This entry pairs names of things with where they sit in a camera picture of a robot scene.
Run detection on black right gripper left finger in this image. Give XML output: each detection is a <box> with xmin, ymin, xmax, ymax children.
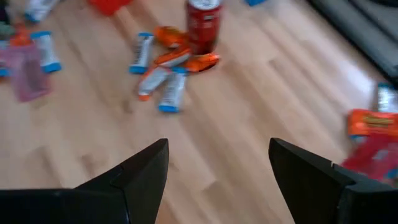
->
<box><xmin>0</xmin><ymin>138</ymin><xmax>170</xmax><ymax>224</ymax></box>

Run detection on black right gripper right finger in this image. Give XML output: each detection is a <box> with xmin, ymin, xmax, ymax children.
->
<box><xmin>269</xmin><ymin>138</ymin><xmax>398</xmax><ymax>224</ymax></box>

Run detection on red candy packet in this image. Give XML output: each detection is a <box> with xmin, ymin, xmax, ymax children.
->
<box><xmin>341</xmin><ymin>133</ymin><xmax>398</xmax><ymax>188</ymax></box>

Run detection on orange candy pack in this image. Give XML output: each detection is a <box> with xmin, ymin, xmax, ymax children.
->
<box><xmin>137</xmin><ymin>66</ymin><xmax>171</xmax><ymax>102</ymax></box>
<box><xmin>10</xmin><ymin>26</ymin><xmax>32</xmax><ymax>47</ymax></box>
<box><xmin>347</xmin><ymin>108</ymin><xmax>398</xmax><ymax>140</ymax></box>
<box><xmin>153</xmin><ymin>26</ymin><xmax>191</xmax><ymax>49</ymax></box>
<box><xmin>182</xmin><ymin>52</ymin><xmax>221</xmax><ymax>73</ymax></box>
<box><xmin>153</xmin><ymin>46</ymin><xmax>193</xmax><ymax>68</ymax></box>

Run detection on white blue candy bar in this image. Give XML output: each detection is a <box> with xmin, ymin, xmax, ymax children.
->
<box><xmin>157</xmin><ymin>67</ymin><xmax>188</xmax><ymax>114</ymax></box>
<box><xmin>377</xmin><ymin>82</ymin><xmax>398</xmax><ymax>114</ymax></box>
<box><xmin>128</xmin><ymin>32</ymin><xmax>155</xmax><ymax>75</ymax></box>
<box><xmin>30</xmin><ymin>30</ymin><xmax>63</xmax><ymax>74</ymax></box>
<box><xmin>0</xmin><ymin>39</ymin><xmax>12</xmax><ymax>78</ymax></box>
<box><xmin>24</xmin><ymin>0</ymin><xmax>60</xmax><ymax>24</ymax></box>

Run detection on pink candy bag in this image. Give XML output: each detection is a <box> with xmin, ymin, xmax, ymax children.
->
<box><xmin>0</xmin><ymin>43</ymin><xmax>53</xmax><ymax>103</ymax></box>

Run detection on red soda can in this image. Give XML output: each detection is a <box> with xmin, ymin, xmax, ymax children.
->
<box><xmin>185</xmin><ymin>0</ymin><xmax>223</xmax><ymax>55</ymax></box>

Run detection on red plastic basket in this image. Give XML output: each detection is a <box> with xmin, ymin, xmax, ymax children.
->
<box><xmin>88</xmin><ymin>0</ymin><xmax>134</xmax><ymax>16</ymax></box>

